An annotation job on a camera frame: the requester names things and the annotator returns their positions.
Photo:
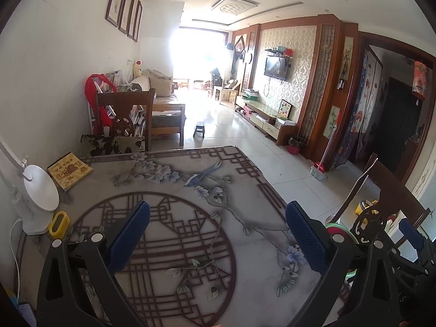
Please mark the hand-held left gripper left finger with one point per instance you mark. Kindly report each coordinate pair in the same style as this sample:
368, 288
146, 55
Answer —
131, 236

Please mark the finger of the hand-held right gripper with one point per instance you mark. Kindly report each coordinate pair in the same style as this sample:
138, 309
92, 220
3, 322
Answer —
410, 235
402, 262

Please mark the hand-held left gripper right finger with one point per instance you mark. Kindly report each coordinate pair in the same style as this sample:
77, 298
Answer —
306, 236

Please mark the red green round lid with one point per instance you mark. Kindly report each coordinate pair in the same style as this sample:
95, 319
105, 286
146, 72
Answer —
337, 230

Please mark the carved dark wooden chair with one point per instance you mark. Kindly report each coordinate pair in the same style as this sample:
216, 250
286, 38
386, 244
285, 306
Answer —
368, 221

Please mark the yellow plastic item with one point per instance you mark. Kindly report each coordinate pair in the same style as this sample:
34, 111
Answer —
362, 207

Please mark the yellow plastic holder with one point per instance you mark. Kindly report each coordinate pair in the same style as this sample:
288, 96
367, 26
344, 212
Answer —
58, 225

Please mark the floral printed tablecloth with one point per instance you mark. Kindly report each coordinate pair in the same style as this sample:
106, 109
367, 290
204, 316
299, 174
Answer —
204, 224

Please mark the yellow brown book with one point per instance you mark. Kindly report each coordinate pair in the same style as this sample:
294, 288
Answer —
70, 171

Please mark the red waste bin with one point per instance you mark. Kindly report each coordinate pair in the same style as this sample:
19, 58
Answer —
294, 145

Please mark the floral seat cushion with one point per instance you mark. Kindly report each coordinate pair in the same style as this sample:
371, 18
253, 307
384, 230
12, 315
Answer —
109, 145

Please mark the white desk lamp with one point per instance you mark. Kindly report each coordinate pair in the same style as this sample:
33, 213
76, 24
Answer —
41, 192

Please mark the low television cabinet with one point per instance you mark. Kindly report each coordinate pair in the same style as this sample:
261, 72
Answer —
262, 117

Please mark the small dark stool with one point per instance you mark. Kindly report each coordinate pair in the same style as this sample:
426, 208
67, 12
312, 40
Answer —
199, 128

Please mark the colourful framed picture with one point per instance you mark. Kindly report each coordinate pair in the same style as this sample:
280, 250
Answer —
285, 109

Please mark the wooden sofa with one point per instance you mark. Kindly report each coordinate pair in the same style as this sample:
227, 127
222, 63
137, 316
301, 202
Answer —
167, 109

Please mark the blue printed door curtain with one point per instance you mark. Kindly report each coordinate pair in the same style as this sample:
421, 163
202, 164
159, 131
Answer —
357, 109

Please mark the red bag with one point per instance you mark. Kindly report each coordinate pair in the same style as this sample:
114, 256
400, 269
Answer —
95, 88

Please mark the tan sofa pillow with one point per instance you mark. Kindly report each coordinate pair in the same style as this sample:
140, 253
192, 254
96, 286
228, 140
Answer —
163, 87

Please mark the red paper lantern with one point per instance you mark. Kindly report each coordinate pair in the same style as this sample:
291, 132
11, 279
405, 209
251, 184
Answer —
419, 80

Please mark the small wooden side table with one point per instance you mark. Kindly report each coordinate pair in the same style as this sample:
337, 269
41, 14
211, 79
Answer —
226, 94

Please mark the stuffed toy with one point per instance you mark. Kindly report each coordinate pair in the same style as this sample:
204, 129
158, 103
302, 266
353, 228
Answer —
138, 70

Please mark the black bag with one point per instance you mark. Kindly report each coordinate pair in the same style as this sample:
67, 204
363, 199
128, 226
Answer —
215, 75

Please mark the square ceiling lamp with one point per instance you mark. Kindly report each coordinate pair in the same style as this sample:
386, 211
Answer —
233, 5

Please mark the bamboo wall picture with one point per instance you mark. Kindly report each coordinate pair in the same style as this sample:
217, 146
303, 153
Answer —
332, 122

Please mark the wall television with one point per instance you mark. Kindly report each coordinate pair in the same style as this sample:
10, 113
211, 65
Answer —
276, 68

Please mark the tall wall scroll picture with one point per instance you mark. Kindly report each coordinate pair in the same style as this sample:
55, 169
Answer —
345, 61

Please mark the wall shelf with items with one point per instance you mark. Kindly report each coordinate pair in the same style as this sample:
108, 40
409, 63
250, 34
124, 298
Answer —
277, 52

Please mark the diamond wooden wall decoration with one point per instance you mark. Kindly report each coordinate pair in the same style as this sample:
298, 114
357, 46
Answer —
240, 43

